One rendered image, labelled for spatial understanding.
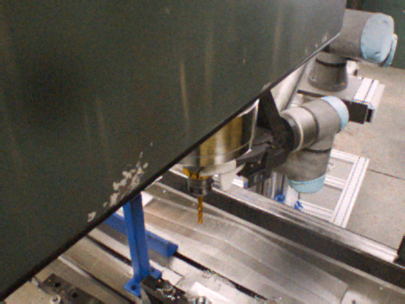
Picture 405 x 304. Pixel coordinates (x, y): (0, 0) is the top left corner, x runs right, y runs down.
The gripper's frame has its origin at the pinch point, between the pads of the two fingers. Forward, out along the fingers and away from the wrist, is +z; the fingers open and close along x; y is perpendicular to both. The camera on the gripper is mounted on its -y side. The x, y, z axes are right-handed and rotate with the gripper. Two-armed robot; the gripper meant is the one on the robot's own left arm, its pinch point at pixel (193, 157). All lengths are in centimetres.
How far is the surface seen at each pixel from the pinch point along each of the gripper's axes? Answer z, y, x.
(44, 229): 27.3, -16.7, -22.0
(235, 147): -0.4, -5.6, -8.1
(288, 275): -49, 69, 11
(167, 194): -45, 74, 76
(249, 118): -2.8, -9.0, -7.8
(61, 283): 16, 48, 32
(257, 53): 4.3, -20.6, -14.7
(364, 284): -70, 74, -6
